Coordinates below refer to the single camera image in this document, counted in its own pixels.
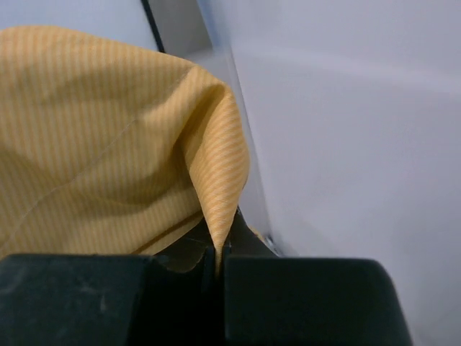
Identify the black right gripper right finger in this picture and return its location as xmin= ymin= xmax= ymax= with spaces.
xmin=223 ymin=213 xmax=412 ymax=345

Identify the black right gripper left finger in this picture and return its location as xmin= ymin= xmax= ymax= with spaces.
xmin=1 ymin=236 xmax=215 ymax=345

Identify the orange and blue pillowcase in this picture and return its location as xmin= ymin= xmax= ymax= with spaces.
xmin=1 ymin=26 xmax=250 ymax=259

